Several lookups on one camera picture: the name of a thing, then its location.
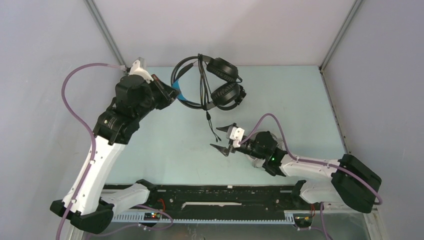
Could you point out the white gaming headset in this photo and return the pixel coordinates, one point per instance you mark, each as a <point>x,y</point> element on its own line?
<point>257,162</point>

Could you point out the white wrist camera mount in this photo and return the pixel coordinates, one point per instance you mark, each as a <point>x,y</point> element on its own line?
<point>235,135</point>
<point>138,68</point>

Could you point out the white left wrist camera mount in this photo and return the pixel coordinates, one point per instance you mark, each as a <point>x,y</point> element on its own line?
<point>138,68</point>

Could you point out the black and blue headset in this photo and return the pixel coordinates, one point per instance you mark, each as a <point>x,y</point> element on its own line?
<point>219,82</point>

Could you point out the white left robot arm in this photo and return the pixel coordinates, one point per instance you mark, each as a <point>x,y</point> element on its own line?
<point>84,205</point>

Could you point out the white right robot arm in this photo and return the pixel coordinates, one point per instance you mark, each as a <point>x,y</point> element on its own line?
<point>345,181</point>

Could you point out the aluminium frame post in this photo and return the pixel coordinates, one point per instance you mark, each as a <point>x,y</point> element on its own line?
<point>353,11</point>
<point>93,9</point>

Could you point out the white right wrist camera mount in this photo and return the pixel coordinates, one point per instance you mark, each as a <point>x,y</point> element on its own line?
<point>235,135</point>

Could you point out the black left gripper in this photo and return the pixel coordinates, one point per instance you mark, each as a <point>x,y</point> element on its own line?
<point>168,93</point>

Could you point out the aluminium frame post left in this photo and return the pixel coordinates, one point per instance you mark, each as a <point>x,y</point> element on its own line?
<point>93,9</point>

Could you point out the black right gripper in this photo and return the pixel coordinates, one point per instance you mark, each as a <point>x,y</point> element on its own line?
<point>224,150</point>

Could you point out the aluminium frame post right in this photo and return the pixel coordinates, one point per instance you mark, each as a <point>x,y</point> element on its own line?
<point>353,11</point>

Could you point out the small black on-ear headphones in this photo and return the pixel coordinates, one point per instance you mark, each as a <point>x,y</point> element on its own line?
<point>240,97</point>

